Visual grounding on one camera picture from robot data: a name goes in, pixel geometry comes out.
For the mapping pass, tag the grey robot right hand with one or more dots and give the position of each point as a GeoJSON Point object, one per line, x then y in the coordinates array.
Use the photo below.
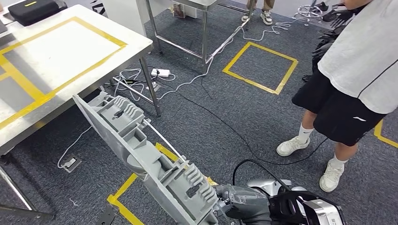
{"type": "Point", "coordinates": [245, 202]}

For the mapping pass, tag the silver plastic wheel hubcap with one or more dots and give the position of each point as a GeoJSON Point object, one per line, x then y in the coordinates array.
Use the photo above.
{"type": "Point", "coordinates": [174, 186]}

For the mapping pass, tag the stainless steel workbench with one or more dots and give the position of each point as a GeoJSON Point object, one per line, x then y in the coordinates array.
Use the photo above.
{"type": "Point", "coordinates": [130, 40]}

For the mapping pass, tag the white power strip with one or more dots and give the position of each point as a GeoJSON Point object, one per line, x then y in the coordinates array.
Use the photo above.
{"type": "Point", "coordinates": [160, 72]}

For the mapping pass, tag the person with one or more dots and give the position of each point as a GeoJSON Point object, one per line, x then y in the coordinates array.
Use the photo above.
{"type": "Point", "coordinates": [357, 62]}
{"type": "Point", "coordinates": [266, 17]}
{"type": "Point", "coordinates": [323, 46]}

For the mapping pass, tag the grey floor socket box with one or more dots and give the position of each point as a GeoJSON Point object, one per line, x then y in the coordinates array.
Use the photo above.
{"type": "Point", "coordinates": [71, 163]}

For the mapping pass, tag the chrome stool base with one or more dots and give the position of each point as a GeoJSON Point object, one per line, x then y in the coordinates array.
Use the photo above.
{"type": "Point", "coordinates": [307, 11]}

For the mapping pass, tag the black zip case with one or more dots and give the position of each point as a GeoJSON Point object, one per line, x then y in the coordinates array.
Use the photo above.
{"type": "Point", "coordinates": [34, 11]}

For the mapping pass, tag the stainless steel table frame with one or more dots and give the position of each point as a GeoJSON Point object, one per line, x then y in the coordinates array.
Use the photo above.
{"type": "Point", "coordinates": [204, 37]}

